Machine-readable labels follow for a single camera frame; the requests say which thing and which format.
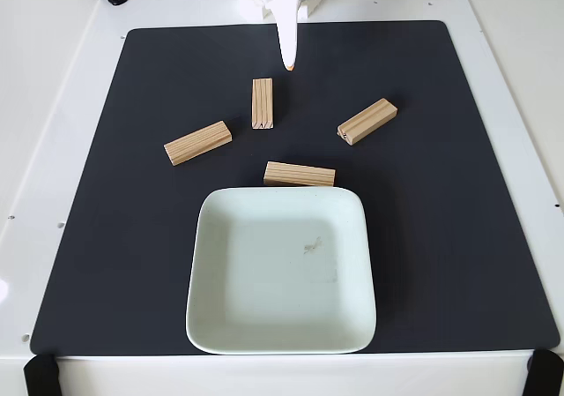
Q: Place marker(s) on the four-groove wooden block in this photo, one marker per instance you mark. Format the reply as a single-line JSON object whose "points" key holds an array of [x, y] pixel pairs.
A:
{"points": [[262, 105]]}

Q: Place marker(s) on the single-groove wooden block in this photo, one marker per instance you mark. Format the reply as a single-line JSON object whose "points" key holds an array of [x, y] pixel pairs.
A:
{"points": [[368, 120]]}

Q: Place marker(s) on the striped grain wooden block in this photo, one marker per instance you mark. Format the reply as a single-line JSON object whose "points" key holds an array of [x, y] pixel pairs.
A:
{"points": [[299, 173]]}

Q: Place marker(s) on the pale green square plate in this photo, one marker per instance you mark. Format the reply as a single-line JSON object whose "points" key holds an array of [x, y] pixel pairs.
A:
{"points": [[273, 281]]}

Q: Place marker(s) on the plain wooden block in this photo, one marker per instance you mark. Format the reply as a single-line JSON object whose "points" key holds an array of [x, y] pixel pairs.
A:
{"points": [[198, 142]]}

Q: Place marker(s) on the black rubber mat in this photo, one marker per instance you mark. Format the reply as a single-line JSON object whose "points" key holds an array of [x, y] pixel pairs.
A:
{"points": [[132, 237]]}

